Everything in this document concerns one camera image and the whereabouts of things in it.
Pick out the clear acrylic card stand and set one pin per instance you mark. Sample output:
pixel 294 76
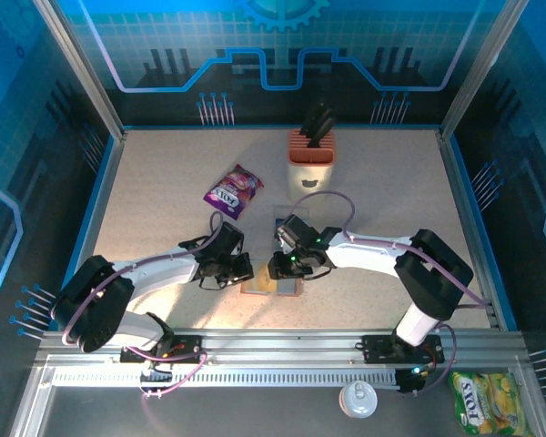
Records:
pixel 291 210

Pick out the black controller box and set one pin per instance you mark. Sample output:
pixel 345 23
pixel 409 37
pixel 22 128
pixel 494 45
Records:
pixel 411 382

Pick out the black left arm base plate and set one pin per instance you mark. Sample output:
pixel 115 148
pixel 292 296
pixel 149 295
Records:
pixel 189 343

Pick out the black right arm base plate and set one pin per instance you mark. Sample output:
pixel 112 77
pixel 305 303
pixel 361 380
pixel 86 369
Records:
pixel 375 348

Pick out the aluminium frame post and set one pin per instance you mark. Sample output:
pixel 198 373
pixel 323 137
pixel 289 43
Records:
pixel 79 68
pixel 482 68

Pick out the brown leather card holder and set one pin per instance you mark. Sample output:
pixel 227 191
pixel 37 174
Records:
pixel 291 287

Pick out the aluminium table edge rail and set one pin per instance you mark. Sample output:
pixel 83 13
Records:
pixel 456 182
pixel 94 227

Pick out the white tin can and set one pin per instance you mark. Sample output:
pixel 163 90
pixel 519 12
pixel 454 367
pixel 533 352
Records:
pixel 358 400

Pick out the green and yellow candy bag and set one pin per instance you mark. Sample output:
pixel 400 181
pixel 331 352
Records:
pixel 491 403

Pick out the cream and orange knife block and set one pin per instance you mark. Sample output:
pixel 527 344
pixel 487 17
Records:
pixel 311 170

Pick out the aluminium frame cross rail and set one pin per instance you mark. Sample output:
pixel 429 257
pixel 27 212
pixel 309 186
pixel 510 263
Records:
pixel 277 346

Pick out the purple candy bag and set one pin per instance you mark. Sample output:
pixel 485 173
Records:
pixel 234 189

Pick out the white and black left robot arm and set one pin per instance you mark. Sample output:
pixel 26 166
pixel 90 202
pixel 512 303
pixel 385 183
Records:
pixel 164 275

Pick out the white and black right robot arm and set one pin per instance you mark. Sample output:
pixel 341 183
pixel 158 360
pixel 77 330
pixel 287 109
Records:
pixel 368 255

